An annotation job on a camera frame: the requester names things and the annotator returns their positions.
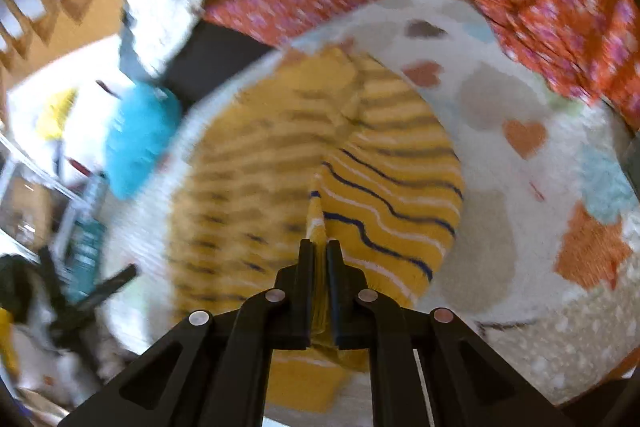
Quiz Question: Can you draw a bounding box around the teal striped box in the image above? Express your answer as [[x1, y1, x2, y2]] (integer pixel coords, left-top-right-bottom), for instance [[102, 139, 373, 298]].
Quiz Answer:
[[65, 177, 108, 303]]

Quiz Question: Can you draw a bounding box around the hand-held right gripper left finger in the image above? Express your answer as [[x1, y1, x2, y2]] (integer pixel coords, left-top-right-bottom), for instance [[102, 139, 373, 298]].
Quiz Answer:
[[60, 239, 315, 427]]

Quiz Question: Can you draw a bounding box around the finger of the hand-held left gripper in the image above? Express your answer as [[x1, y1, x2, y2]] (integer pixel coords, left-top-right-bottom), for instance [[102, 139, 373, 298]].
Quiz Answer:
[[70, 264, 139, 311], [38, 247, 71, 309]]

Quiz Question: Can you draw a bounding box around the white heart printed blanket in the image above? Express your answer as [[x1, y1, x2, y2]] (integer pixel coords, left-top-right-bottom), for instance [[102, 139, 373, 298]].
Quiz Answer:
[[100, 0, 640, 427]]

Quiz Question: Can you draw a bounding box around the yellow striped knit sweater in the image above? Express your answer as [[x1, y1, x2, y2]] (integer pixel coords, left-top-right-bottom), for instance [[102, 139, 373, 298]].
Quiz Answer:
[[167, 47, 463, 413]]

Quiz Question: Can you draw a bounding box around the dark mattress side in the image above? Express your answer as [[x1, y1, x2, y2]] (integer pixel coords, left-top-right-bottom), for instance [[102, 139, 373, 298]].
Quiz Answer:
[[162, 21, 275, 104]]

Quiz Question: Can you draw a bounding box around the teal plush cushion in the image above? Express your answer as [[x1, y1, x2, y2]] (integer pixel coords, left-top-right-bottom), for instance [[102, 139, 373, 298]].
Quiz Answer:
[[104, 83, 182, 200]]

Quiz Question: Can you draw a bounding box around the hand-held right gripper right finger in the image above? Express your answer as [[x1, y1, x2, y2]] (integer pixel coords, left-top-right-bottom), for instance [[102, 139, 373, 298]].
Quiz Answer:
[[326, 239, 576, 427]]

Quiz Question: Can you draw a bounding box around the white bag with yellow print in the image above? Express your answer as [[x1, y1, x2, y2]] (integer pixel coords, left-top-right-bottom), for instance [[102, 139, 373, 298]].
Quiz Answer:
[[7, 79, 121, 178]]

